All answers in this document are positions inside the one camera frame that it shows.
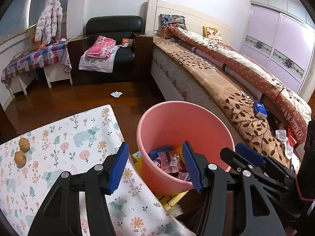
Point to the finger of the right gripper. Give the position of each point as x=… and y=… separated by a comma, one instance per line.
x=250, y=155

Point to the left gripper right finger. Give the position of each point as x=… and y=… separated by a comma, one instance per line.
x=235, y=203

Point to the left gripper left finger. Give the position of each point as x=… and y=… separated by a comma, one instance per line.
x=59, y=214

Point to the yellow plastic bag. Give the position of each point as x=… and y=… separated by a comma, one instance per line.
x=180, y=154

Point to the clear printed snack bag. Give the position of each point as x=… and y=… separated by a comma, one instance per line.
x=171, y=163

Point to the pink plastic trash bucket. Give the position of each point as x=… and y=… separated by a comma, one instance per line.
x=172, y=123

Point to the white crumpled cloth on bed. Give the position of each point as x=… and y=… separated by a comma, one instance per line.
x=281, y=135

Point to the blue tissue pack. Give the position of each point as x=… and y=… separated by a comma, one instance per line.
x=259, y=110

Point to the yellow box under bucket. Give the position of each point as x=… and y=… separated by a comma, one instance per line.
x=167, y=201

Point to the red dotted quilt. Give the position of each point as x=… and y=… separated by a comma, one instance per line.
x=294, y=109

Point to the floral bear tablecloth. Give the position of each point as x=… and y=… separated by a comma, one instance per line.
x=76, y=144

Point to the walnut nearer table edge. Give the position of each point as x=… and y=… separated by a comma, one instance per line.
x=20, y=158

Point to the walnut farther one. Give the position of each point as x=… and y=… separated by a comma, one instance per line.
x=24, y=144

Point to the yellow red pillow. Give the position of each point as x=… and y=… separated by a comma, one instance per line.
x=213, y=34

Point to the white tissue on floor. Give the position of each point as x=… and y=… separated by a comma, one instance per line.
x=116, y=94

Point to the lilac sliding wardrobe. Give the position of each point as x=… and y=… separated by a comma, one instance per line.
x=280, y=37

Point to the black leather armchair far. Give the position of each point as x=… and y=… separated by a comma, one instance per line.
x=131, y=64

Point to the white side table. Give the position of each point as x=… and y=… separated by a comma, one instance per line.
x=52, y=73

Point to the light floral folded sheet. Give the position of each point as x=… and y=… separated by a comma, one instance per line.
x=100, y=65

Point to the colourful cartoon pillow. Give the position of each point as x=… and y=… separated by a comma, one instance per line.
x=171, y=21

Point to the orange box on armchair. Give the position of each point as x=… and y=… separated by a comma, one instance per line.
x=126, y=42

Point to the plaid checkered tablecloth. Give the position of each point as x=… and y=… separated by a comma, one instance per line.
x=41, y=58

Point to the pink folded blanket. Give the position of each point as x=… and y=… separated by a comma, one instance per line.
x=101, y=48

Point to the hanging floral puffer jacket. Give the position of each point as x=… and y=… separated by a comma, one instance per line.
x=49, y=23

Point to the white bed frame headboard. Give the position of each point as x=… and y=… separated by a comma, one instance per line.
x=178, y=84

